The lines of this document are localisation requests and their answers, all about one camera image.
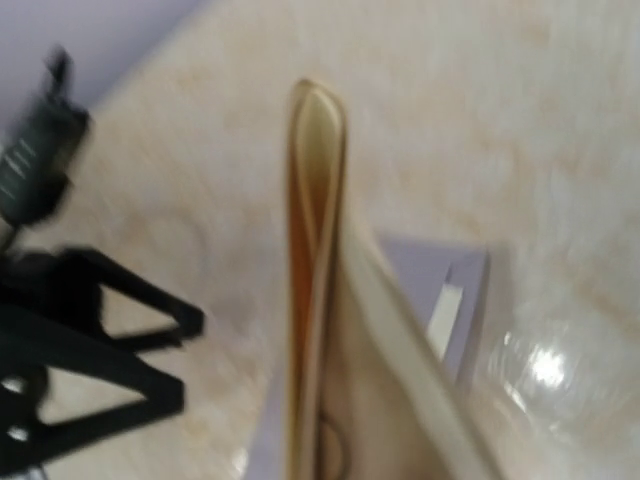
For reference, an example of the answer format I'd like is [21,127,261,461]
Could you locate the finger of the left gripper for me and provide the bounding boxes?
[1,341,185,470]
[1,248,205,350]

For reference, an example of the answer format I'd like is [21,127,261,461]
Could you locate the beige lined letter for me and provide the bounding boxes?
[283,79,502,479]
[426,284,464,360]

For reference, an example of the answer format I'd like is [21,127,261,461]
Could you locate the grey paper envelope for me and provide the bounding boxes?
[244,235,488,479]

